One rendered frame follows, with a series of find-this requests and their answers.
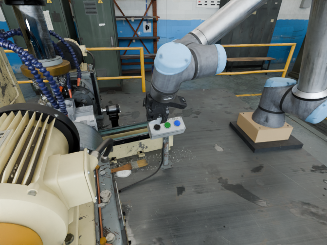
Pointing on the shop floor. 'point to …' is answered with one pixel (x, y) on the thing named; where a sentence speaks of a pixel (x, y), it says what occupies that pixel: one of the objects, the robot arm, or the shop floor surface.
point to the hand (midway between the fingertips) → (158, 121)
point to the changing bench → (248, 60)
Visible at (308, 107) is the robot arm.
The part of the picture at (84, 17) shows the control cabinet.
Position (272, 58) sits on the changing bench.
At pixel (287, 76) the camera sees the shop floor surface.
